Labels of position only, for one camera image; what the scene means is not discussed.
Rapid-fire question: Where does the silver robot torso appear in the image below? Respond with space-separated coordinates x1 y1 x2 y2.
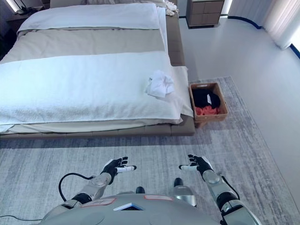
42 192 225 225

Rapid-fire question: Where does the brown wicker basket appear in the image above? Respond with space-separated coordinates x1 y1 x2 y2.
188 82 228 122

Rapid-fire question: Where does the silver right robot leg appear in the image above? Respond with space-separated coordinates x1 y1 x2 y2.
172 178 197 207

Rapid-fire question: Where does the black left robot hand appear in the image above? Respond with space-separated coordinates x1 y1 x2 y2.
100 156 137 180

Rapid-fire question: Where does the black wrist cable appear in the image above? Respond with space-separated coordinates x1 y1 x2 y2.
58 172 91 202

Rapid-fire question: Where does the cream bed sheet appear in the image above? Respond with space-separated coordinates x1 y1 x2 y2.
0 65 194 134

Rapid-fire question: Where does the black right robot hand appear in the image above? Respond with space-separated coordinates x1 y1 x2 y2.
179 154 213 175

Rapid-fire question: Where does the wooden nightstand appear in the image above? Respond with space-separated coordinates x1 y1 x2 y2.
187 0 225 28

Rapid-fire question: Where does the silver left robot leg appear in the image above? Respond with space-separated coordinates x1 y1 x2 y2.
117 187 145 195

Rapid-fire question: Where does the dark bedside table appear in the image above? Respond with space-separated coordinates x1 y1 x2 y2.
6 11 33 24

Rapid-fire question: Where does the black garment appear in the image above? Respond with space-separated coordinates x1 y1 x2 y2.
192 88 222 110

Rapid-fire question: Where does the cream crumpled cloth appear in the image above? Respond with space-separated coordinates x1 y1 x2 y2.
163 0 180 16

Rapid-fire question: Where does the beige bed cover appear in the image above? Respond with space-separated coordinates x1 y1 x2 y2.
0 29 166 64

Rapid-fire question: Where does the white terry blanket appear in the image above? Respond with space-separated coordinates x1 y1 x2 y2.
0 51 185 126

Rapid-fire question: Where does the bed with white blanket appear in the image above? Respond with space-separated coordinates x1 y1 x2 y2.
0 0 195 139

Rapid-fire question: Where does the silver robot leg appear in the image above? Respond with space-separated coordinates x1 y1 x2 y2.
117 187 145 195
172 178 197 207

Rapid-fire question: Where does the grey rug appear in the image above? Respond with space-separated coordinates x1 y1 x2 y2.
0 75 300 225

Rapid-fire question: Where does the white garment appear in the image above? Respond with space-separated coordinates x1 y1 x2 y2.
144 69 175 98

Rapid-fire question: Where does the white curtain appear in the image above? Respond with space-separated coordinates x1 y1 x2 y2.
228 0 300 50

